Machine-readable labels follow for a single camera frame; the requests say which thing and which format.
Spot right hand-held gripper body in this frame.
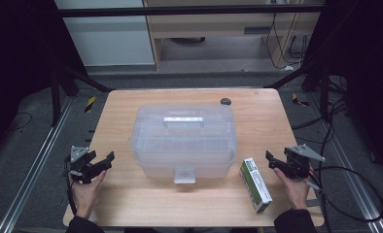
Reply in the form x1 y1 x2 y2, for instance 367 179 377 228
281 144 326 180

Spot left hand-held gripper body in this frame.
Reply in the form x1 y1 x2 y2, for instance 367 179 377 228
64 145 98 185

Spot translucent plastic storage box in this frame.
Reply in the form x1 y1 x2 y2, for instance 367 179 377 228
129 104 238 185

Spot person's right hand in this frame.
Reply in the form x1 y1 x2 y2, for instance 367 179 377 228
272 167 311 211

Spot person's left hand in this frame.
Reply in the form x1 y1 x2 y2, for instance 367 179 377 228
68 169 108 220

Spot green white medicine box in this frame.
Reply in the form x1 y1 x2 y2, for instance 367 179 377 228
238 157 274 214

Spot yellow black tape strip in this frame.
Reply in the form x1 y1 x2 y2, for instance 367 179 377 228
84 95 97 114
291 92 311 108

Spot black metal stand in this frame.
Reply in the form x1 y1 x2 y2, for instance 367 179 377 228
263 61 331 123
49 61 115 128

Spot white cabinet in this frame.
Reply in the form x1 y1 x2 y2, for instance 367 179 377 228
54 0 156 67

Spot dark round object under shelf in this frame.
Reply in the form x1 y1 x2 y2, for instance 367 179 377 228
169 36 207 46

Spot wooden shelf unit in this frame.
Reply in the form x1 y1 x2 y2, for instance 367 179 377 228
143 0 326 71

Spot grey metal table bracket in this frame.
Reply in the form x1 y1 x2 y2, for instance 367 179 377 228
305 198 322 209

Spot aluminium floor rail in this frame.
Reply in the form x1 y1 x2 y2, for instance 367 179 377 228
308 92 383 233
0 96 75 233

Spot thin black floor cable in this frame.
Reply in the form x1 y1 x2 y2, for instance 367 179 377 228
4 111 34 133

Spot right hand-held gripper black cable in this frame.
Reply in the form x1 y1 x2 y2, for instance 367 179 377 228
305 165 383 233

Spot black hanging cables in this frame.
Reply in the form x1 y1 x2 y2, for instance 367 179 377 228
264 12 311 71

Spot black horizontal frame bar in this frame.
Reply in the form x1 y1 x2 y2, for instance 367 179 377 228
54 4 326 18

